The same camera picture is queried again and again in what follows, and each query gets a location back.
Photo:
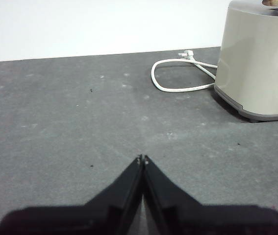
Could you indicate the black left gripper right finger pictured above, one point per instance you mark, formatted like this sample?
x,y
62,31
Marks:
x,y
190,218

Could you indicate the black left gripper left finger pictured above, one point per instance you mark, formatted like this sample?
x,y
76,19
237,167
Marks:
x,y
99,215

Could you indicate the beige metal toaster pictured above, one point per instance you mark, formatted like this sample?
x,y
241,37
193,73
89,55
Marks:
x,y
259,66

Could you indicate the round-topped bread slice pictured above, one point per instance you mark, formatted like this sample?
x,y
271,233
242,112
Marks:
x,y
272,2

